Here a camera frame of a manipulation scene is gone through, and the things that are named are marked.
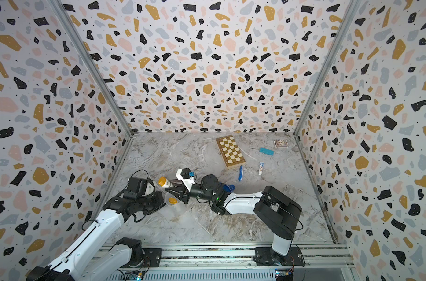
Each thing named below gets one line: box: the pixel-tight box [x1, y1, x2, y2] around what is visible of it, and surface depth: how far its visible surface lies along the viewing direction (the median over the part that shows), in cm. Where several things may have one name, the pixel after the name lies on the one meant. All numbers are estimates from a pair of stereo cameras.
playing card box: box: [273, 139, 289, 149], surface depth 119 cm
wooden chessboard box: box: [215, 134, 246, 170], surface depth 111 cm
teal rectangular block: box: [259, 146, 275, 156], surface depth 115 cm
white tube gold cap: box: [157, 176, 175, 188], surface depth 70 cm
